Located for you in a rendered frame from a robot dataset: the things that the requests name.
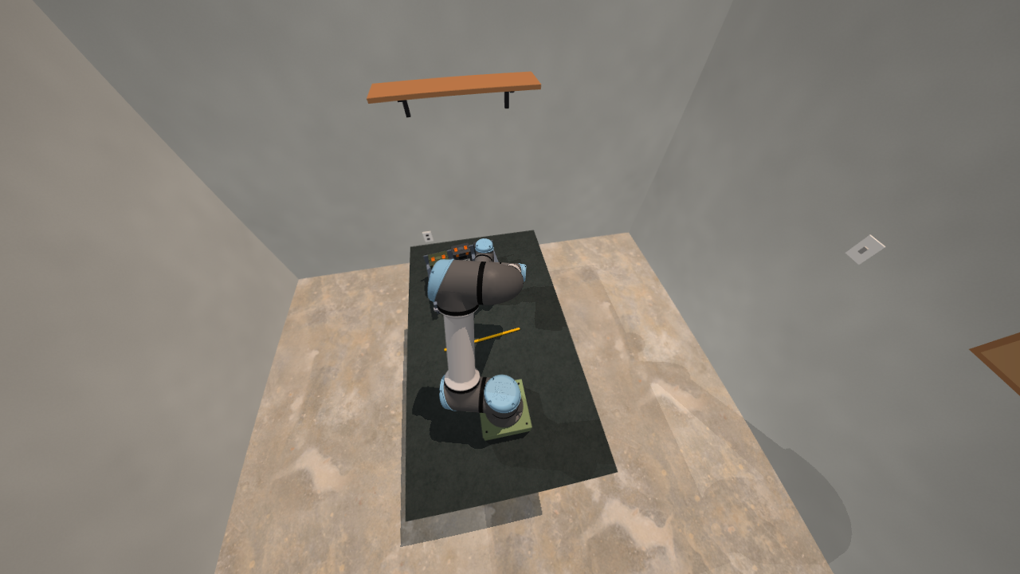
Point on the olive green storage case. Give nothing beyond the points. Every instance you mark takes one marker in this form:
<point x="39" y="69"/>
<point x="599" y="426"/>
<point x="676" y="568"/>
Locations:
<point x="433" y="258"/>

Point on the grey metal shelf rack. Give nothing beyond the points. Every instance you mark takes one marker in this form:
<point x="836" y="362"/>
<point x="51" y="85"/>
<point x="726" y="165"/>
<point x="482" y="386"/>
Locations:
<point x="449" y="252"/>

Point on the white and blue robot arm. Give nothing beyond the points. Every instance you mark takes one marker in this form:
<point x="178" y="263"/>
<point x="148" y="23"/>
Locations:
<point x="459" y="287"/>

